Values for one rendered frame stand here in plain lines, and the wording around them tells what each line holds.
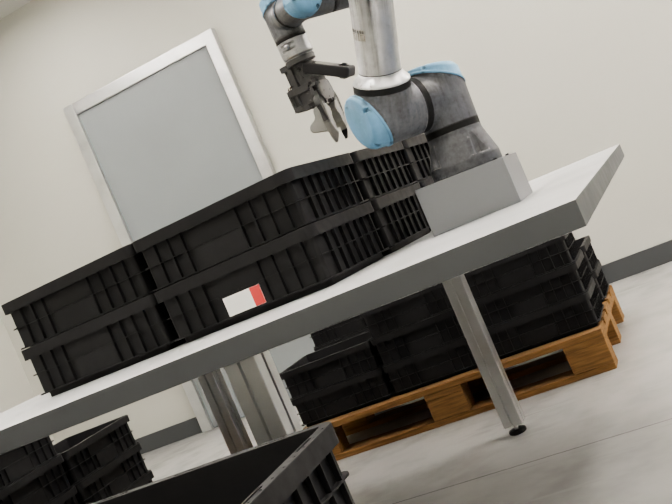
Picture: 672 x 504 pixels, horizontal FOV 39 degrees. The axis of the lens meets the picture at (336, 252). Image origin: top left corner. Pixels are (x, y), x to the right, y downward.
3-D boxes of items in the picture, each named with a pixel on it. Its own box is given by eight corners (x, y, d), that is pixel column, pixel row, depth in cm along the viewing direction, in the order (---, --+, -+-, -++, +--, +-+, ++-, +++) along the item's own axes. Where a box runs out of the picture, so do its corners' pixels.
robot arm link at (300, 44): (311, 32, 221) (296, 34, 214) (319, 50, 222) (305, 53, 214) (285, 46, 225) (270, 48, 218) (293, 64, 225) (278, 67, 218)
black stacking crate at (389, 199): (440, 227, 227) (420, 181, 227) (395, 252, 200) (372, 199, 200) (305, 282, 245) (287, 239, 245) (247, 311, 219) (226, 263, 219)
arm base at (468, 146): (509, 154, 203) (492, 110, 203) (494, 160, 189) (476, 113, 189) (444, 179, 209) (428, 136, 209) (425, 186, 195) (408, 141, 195)
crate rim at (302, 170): (356, 162, 200) (352, 151, 200) (291, 180, 173) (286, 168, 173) (211, 229, 218) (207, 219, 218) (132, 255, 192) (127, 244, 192)
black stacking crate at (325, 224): (395, 252, 200) (372, 199, 200) (335, 284, 174) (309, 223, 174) (247, 311, 219) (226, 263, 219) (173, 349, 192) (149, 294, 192)
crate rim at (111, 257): (211, 229, 218) (207, 219, 218) (132, 255, 192) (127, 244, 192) (89, 286, 237) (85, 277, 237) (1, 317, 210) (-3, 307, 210)
